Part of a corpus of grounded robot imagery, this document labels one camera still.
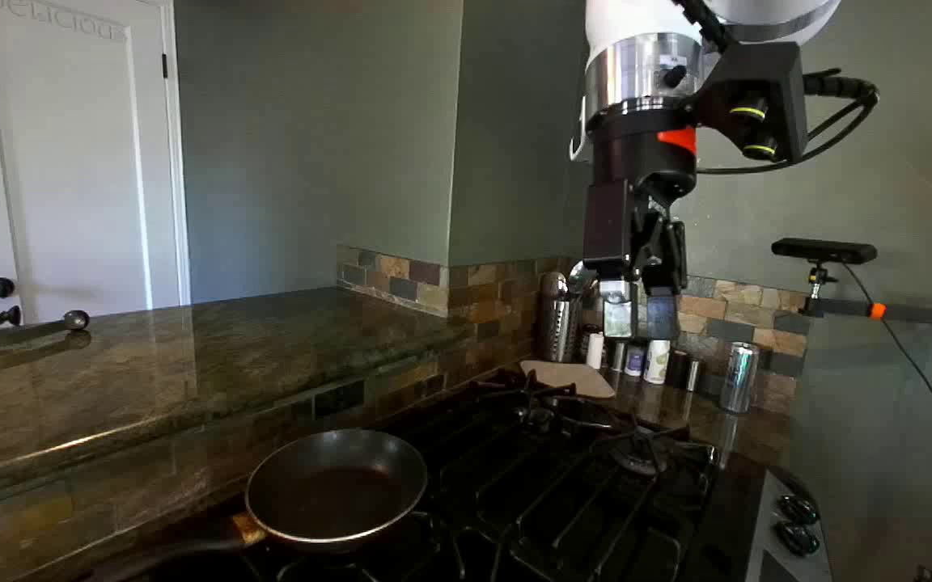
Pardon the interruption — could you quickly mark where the black stove knob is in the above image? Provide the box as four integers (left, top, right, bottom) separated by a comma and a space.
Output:
774, 522, 821, 558
778, 492, 821, 527

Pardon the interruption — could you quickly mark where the black frying pan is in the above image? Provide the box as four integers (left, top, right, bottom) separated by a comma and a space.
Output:
137, 427, 430, 574

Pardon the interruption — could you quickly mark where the black stereo camera bar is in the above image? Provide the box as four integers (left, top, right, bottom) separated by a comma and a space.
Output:
770, 237, 882, 269

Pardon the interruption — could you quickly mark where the dark glass bottle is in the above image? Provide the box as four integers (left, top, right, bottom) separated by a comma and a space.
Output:
669, 353, 706, 394

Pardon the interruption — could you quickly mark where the small white cylinder container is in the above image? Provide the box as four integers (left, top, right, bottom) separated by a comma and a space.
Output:
582, 331, 611, 374

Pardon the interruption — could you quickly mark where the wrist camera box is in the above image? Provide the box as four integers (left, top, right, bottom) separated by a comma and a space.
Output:
701, 42, 814, 168

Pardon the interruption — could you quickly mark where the black gas stove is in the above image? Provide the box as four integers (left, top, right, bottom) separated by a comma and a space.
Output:
140, 366, 840, 582

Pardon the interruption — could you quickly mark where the white plastic bottle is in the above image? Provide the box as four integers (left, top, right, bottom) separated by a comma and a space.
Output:
642, 335, 677, 388

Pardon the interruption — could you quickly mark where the steel utensil canister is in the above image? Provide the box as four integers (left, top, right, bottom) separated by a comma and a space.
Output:
534, 269, 589, 366

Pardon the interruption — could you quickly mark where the thin camera cable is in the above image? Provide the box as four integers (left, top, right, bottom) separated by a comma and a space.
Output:
840, 261, 932, 492

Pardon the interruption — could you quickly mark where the white quilted pot holder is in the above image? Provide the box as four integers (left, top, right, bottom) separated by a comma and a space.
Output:
519, 355, 623, 403

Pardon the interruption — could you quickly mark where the white door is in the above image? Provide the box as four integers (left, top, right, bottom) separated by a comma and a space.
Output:
0, 0, 196, 328

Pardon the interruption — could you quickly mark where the granite raised counter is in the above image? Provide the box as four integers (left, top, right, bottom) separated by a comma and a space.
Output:
0, 284, 544, 582

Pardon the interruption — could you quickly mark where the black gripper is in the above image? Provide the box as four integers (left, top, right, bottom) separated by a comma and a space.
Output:
579, 112, 702, 344

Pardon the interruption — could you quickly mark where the camera mount arm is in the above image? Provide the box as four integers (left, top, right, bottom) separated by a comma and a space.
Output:
799, 261, 932, 353

